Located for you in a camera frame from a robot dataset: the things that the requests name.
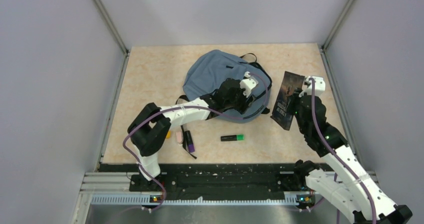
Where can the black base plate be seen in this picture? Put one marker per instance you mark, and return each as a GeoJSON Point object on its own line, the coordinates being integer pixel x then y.
{"type": "Point", "coordinates": [216, 182]}

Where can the blue student backpack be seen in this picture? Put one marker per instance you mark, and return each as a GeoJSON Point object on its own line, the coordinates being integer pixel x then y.
{"type": "Point", "coordinates": [213, 68]}

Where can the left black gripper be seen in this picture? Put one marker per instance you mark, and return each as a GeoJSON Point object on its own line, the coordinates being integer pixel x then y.
{"type": "Point", "coordinates": [242, 107]}

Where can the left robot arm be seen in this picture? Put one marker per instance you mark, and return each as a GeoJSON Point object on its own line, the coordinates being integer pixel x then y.
{"type": "Point", "coordinates": [149, 129]}

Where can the pink eraser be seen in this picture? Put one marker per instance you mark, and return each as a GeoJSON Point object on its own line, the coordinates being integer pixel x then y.
{"type": "Point", "coordinates": [179, 137]}

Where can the dark sunset cover book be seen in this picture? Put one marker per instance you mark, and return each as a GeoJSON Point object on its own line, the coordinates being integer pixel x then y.
{"type": "Point", "coordinates": [291, 84]}

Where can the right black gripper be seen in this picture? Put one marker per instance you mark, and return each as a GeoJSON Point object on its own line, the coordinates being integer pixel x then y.
{"type": "Point", "coordinates": [295, 97]}

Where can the yellow sharpener block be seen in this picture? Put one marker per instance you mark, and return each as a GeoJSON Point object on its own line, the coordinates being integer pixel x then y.
{"type": "Point", "coordinates": [168, 135]}

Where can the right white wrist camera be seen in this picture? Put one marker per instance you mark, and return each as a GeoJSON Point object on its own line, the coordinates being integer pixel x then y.
{"type": "Point", "coordinates": [314, 84]}

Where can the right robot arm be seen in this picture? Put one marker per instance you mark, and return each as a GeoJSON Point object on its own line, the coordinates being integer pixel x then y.
{"type": "Point", "coordinates": [358, 197]}

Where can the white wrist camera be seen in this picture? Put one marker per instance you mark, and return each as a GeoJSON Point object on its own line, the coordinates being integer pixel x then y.
{"type": "Point", "coordinates": [248, 83]}
{"type": "Point", "coordinates": [314, 84]}

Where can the purple highlighter pen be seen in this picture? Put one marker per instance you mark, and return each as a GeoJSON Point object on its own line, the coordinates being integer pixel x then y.
{"type": "Point", "coordinates": [190, 147]}

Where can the green highlighter pen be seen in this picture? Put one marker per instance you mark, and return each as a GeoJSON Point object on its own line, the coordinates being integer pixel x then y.
{"type": "Point", "coordinates": [232, 138]}

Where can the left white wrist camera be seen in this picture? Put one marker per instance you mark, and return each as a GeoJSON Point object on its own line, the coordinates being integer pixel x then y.
{"type": "Point", "coordinates": [248, 83]}

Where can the aluminium frame rail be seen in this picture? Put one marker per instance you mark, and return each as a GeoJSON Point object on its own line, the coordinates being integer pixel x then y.
{"type": "Point", "coordinates": [113, 189]}

